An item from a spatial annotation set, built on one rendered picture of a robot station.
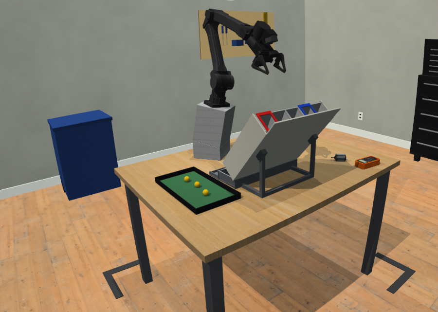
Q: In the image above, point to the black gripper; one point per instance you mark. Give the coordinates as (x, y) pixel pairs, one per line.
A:
(267, 56)

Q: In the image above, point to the green tray with black rim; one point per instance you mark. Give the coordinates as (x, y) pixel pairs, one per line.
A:
(191, 196)

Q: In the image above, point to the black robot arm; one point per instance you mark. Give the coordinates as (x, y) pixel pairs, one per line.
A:
(259, 37)

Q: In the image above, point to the red square band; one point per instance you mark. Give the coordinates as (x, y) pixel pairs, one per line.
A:
(265, 113)

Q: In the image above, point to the orange pocket multimeter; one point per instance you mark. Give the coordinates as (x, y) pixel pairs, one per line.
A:
(367, 162)

